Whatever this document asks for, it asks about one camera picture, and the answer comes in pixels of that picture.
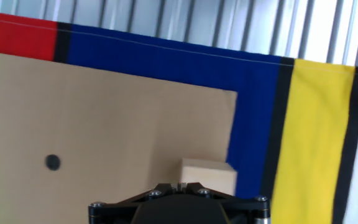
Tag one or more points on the colour block patterned cloth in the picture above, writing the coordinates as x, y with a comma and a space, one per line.
166, 56

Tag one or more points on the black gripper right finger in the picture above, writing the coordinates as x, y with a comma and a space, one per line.
244, 208

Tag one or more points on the brown cardboard sheet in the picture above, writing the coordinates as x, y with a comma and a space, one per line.
104, 124

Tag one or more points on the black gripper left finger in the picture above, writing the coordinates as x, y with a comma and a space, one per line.
117, 211

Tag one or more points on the light wooden cube block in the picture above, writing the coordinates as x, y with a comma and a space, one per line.
210, 174

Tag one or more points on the black round dot marker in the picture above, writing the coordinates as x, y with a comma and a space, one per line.
52, 162

